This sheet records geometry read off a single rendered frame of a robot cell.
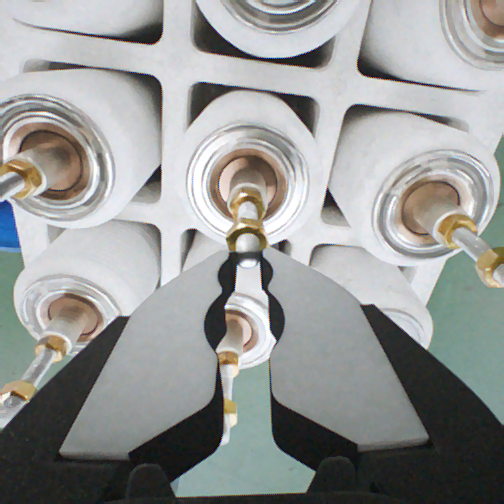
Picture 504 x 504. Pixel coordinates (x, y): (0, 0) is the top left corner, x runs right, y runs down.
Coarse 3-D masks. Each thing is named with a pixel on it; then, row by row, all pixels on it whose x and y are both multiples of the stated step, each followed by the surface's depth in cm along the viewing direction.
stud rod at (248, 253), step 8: (240, 208) 18; (248, 208) 17; (256, 208) 18; (240, 216) 17; (248, 216) 17; (256, 216) 17; (240, 240) 14; (248, 240) 14; (256, 240) 15; (240, 248) 14; (248, 248) 14; (256, 248) 14; (240, 256) 14; (248, 256) 14; (256, 256) 14; (240, 264) 14; (248, 264) 14; (256, 264) 14
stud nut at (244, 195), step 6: (240, 192) 18; (246, 192) 18; (252, 192) 18; (258, 192) 19; (234, 198) 18; (240, 198) 18; (246, 198) 18; (252, 198) 18; (258, 198) 18; (234, 204) 18; (240, 204) 18; (258, 204) 18; (234, 210) 18; (258, 210) 18; (264, 210) 18; (234, 216) 19; (258, 216) 19
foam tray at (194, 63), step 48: (192, 0) 24; (0, 48) 24; (48, 48) 24; (96, 48) 24; (144, 48) 24; (192, 48) 25; (336, 48) 25; (192, 96) 29; (288, 96) 36; (336, 96) 26; (384, 96) 26; (432, 96) 26; (480, 96) 26; (336, 144) 28; (144, 192) 32; (48, 240) 32; (288, 240) 32; (336, 240) 32; (432, 288) 34
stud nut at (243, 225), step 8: (240, 224) 15; (248, 224) 15; (256, 224) 15; (232, 232) 15; (240, 232) 15; (248, 232) 15; (256, 232) 15; (264, 232) 15; (232, 240) 15; (264, 240) 15; (232, 248) 15; (264, 248) 15
